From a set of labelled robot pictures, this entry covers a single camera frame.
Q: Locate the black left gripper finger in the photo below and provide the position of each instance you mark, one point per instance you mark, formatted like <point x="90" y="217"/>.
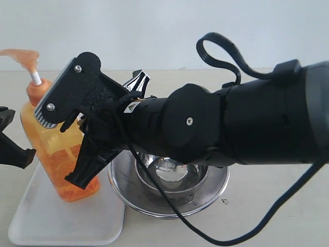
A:
<point x="11" y="153"/>

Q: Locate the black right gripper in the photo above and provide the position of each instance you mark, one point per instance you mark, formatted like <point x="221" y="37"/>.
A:
<point x="115" y="119"/>

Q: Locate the orange pump soap bottle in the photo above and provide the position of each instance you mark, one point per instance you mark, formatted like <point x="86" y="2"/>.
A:
<point x="57" y="151"/>

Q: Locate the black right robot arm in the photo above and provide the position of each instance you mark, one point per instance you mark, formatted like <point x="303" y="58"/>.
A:
<point x="282" y="120"/>

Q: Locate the small stainless steel bowl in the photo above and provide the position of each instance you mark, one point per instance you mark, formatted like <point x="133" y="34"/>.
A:
<point x="176" y="180"/>

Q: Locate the steel mesh strainer basket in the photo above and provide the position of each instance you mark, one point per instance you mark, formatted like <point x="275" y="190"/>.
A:
<point x="124" y="181"/>

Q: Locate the white plastic tray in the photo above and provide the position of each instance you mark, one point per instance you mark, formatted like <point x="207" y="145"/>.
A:
<point x="43" y="219"/>

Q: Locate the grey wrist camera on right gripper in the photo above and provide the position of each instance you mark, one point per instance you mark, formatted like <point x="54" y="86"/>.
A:
<point x="68" y="92"/>

